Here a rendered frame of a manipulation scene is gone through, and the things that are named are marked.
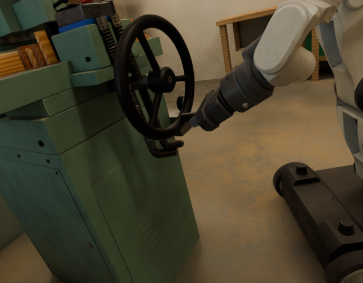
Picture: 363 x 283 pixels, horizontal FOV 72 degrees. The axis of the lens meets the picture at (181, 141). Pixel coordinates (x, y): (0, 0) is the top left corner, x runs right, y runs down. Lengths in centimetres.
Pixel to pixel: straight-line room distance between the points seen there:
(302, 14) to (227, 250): 98
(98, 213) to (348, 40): 82
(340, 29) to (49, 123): 76
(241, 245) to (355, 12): 93
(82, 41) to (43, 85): 13
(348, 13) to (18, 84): 78
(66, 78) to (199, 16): 366
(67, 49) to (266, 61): 44
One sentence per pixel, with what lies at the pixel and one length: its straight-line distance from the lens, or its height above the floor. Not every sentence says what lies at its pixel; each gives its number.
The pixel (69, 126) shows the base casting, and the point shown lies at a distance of 66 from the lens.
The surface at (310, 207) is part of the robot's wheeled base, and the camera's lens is 111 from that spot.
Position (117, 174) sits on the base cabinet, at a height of 57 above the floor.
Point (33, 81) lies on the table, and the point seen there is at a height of 88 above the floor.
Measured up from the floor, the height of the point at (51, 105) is 82.
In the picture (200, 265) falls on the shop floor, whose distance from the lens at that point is 118.
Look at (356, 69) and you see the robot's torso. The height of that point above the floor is 70.
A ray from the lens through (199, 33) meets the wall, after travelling 425.
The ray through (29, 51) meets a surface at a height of 94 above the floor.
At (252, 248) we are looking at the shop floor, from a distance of 121.
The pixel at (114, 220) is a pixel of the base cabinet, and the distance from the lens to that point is 79.
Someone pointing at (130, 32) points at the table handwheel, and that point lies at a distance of 55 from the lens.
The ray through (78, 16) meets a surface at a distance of 63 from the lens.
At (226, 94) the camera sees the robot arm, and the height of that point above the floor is 78.
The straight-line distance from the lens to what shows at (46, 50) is 75.
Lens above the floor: 92
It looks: 25 degrees down
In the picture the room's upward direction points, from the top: 14 degrees counter-clockwise
